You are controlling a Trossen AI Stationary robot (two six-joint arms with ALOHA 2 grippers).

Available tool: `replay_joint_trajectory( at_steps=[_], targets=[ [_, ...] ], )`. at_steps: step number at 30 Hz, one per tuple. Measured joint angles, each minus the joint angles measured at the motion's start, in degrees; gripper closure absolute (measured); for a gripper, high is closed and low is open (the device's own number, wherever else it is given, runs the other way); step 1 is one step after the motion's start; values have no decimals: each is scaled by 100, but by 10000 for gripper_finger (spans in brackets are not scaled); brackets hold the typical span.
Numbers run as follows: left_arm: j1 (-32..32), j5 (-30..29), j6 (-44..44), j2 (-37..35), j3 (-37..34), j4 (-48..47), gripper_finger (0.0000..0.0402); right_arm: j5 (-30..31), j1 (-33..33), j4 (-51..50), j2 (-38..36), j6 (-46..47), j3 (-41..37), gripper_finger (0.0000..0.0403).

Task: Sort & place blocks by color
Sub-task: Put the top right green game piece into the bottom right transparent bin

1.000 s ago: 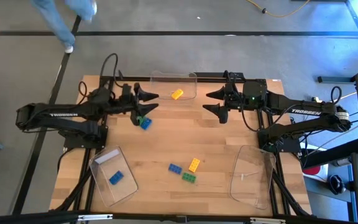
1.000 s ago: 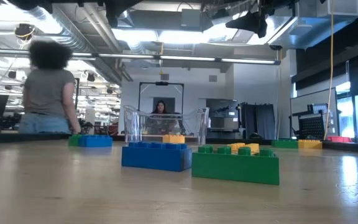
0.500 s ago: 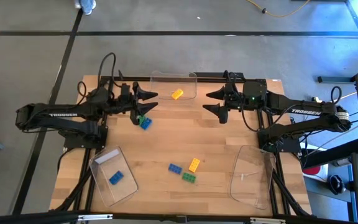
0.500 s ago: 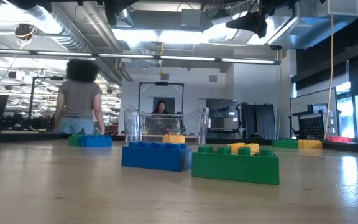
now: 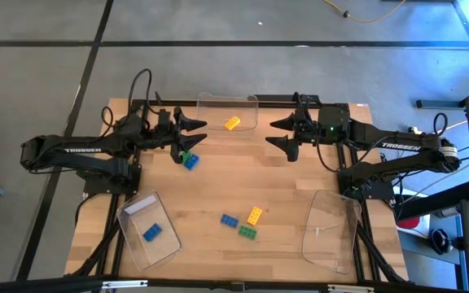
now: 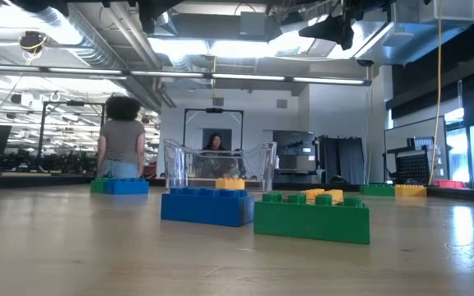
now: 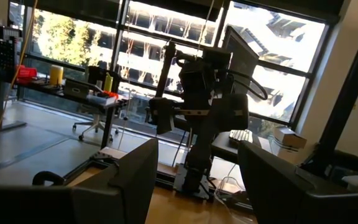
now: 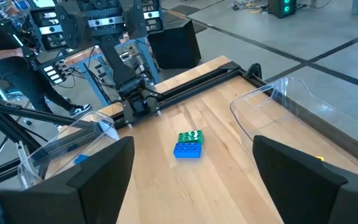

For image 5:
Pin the blue toy brick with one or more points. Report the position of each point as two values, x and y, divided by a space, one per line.
152 232
229 220
191 162

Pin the clear plastic bin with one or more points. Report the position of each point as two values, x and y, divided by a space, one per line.
330 244
161 252
226 108

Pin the black headphones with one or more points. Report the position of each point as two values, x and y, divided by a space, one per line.
441 241

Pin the black gantry crossbar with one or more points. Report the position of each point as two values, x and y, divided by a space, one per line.
198 286

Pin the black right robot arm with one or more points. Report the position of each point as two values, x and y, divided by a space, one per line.
401 146

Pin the yellow toy brick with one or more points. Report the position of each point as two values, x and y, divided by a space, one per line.
254 215
232 123

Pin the black aluminium table frame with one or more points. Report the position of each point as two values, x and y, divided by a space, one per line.
185 102

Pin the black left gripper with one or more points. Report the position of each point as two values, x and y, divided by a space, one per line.
165 139

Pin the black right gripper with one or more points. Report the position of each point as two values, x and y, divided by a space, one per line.
308 130

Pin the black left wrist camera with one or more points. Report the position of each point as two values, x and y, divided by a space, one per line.
164 119

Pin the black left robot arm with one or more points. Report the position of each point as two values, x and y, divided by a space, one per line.
80 150

